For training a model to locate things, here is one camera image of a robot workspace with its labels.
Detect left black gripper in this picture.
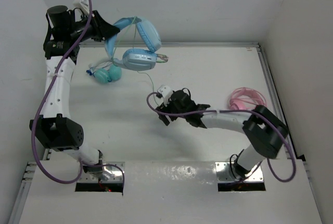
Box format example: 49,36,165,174
67,10,118,44

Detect green headphone cable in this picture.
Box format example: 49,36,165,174
109,16,170,105

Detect light blue headphones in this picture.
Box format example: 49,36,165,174
105,17,162,71

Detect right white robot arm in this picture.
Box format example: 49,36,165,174
153,85,289,181

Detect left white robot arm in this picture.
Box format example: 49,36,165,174
30,5,120,176

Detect pink headphones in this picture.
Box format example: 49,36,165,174
228,87,267,110

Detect teal headphones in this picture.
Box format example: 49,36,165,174
86,57,122,84

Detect white front cover board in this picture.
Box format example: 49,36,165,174
20,161,321,223

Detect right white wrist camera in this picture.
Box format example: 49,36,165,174
157,85,174,106

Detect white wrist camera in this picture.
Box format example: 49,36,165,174
73,0,89,15
157,85,174,106

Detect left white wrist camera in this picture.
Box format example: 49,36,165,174
73,0,89,15

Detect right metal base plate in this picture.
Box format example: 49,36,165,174
215,162,264,183

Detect metal base plate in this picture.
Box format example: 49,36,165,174
215,162,264,183
78,163,124,183

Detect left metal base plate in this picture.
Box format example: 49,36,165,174
78,163,124,183

